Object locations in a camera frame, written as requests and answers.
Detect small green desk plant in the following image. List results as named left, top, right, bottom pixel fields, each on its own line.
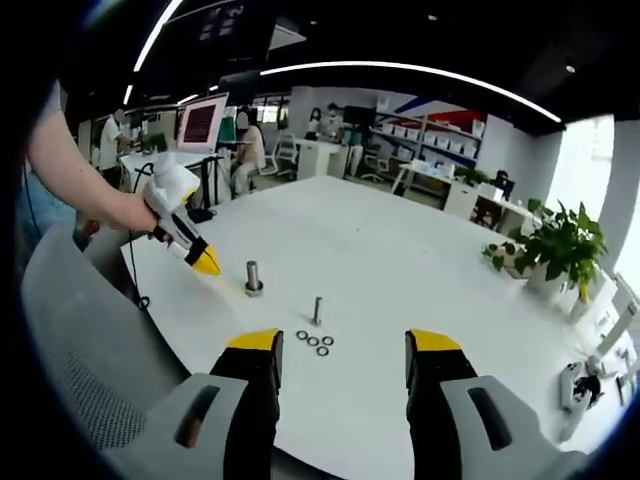
left=452, top=164, right=494, bottom=187

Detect white swivel chair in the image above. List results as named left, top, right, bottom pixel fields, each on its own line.
left=259, top=132, right=299, bottom=181

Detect shelf with white bins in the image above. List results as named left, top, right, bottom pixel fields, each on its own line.
left=372, top=107, right=489, bottom=169

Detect person's blue jeans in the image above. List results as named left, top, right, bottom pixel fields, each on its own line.
left=14, top=159, right=81, bottom=251

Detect office chair by shelf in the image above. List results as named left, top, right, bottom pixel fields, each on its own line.
left=362, top=142, right=396, bottom=181

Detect bright window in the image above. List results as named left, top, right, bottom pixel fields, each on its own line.
left=559, top=117, right=640, bottom=281

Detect white handheld controller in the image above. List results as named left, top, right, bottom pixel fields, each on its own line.
left=558, top=362, right=582, bottom=414

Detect straight ceiling light strip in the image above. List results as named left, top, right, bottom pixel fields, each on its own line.
left=133, top=0, right=184, bottom=71

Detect black monitor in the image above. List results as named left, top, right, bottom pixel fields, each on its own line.
left=343, top=104, right=376, bottom=126

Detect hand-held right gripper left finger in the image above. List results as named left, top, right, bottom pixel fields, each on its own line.
left=102, top=328, right=285, bottom=480

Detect white counter desk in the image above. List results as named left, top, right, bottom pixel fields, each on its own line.
left=294, top=137, right=351, bottom=179

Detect large steel threaded stud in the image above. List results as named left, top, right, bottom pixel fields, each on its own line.
left=243, top=259, right=265, bottom=297

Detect long white office desk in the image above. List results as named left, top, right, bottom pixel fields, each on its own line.
left=394, top=162, right=501, bottom=221

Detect large green potted plant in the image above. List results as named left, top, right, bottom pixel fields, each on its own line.
left=481, top=198, right=610, bottom=304

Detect black small gadget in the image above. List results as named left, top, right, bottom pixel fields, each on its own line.
left=574, top=375, right=605, bottom=410

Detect grey mesh office chair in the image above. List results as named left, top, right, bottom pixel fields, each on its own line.
left=19, top=219, right=201, bottom=469

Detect person's left hand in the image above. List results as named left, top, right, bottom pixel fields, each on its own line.
left=106, top=191, right=158, bottom=235

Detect white desk stand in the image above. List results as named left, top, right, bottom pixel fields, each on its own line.
left=597, top=272, right=640, bottom=361

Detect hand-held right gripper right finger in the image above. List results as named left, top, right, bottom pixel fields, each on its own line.
left=404, top=328, right=592, bottom=480

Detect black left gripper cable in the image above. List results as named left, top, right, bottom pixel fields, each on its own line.
left=127, top=162, right=157, bottom=311

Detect long curved ceiling light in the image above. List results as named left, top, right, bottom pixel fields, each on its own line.
left=259, top=60, right=564, bottom=124

